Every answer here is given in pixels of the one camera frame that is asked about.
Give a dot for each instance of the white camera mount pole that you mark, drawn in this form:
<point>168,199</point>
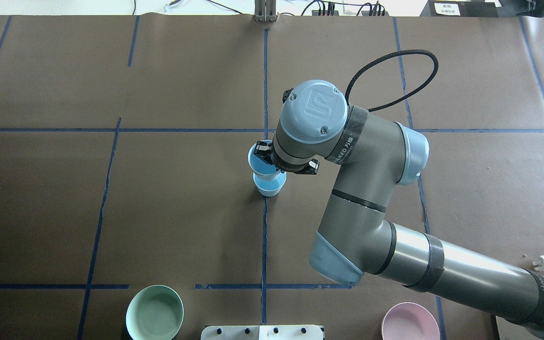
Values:
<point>263,332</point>

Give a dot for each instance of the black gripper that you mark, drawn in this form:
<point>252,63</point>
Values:
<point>263,150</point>

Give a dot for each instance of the light blue cup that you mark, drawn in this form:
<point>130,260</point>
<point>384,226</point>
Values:
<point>262,171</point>
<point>269,185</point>

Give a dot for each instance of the orange black connector block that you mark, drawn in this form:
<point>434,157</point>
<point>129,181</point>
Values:
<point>325,9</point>

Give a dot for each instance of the pink bowl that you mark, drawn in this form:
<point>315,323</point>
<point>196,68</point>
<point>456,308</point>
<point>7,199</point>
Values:
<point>409,321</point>

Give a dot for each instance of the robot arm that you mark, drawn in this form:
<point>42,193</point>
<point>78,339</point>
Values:
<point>354,237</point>

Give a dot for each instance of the green bowl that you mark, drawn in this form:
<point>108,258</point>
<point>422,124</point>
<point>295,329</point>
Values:
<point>154,313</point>

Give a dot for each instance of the aluminium frame post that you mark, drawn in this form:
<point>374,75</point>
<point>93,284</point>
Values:
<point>265,11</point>

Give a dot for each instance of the black box on desk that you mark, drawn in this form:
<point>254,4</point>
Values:
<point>459,8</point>

